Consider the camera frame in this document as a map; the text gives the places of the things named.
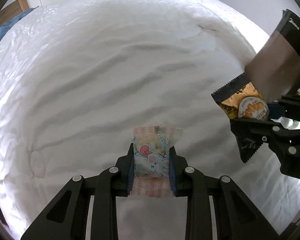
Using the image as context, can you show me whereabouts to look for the wooden headboard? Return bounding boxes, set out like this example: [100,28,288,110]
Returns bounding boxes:
[0,0,30,26]

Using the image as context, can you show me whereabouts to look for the blue cloth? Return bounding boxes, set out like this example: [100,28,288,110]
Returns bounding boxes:
[0,8,36,41]

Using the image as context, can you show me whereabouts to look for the pink cartoon candy packet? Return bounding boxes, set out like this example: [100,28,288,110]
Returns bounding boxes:
[130,125,182,198]

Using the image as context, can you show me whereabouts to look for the black gold butter cookies bag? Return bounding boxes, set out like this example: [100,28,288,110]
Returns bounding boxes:
[211,73,269,163]

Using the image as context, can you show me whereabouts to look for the white bed sheet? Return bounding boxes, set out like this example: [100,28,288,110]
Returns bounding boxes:
[0,0,300,239]

